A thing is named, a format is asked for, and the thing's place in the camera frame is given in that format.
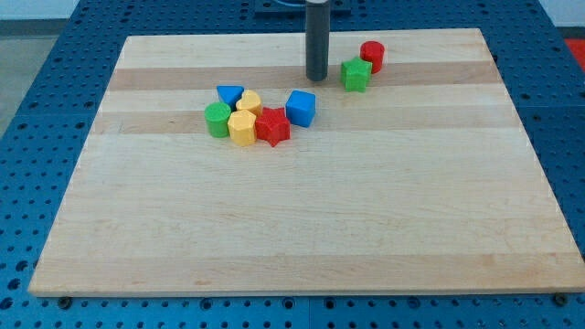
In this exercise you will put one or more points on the blue cube block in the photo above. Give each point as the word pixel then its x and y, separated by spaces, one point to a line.
pixel 300 108

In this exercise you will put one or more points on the yellow hexagon block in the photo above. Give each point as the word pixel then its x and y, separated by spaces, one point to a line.
pixel 241 126

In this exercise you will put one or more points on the green star block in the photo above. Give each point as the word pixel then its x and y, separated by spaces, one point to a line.
pixel 356 74

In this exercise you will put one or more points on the light wooden board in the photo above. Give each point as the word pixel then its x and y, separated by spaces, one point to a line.
pixel 426 183

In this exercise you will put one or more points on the red star block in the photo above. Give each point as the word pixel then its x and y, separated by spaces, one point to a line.
pixel 273 126

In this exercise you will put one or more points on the yellow heart block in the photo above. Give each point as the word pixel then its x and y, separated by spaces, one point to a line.
pixel 250 100

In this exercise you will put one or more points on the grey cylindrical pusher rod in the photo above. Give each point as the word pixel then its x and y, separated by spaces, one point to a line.
pixel 317 28

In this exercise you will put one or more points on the red cylinder block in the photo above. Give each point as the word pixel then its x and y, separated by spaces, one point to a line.
pixel 374 52

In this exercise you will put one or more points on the blue triangle block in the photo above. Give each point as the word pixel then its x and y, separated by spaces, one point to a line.
pixel 230 94

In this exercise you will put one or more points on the green cylinder block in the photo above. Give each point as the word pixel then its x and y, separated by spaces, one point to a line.
pixel 217 116

